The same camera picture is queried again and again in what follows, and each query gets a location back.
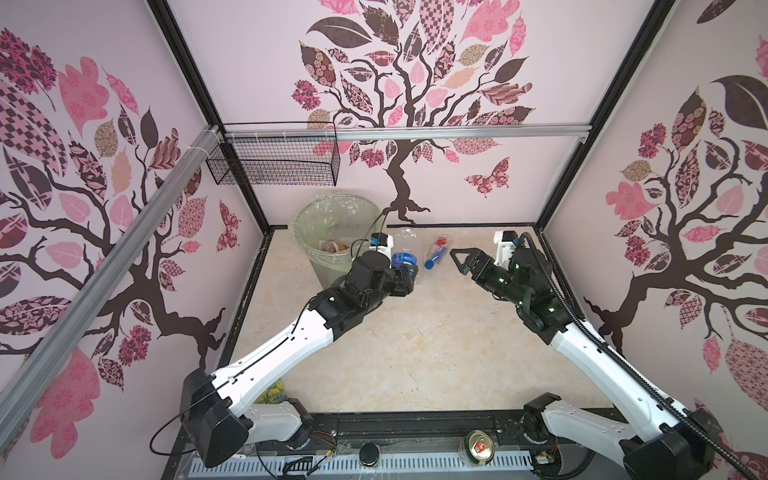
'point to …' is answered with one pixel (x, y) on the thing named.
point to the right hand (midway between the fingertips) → (460, 254)
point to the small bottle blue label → (407, 245)
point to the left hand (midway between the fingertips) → (406, 272)
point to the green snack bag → (274, 394)
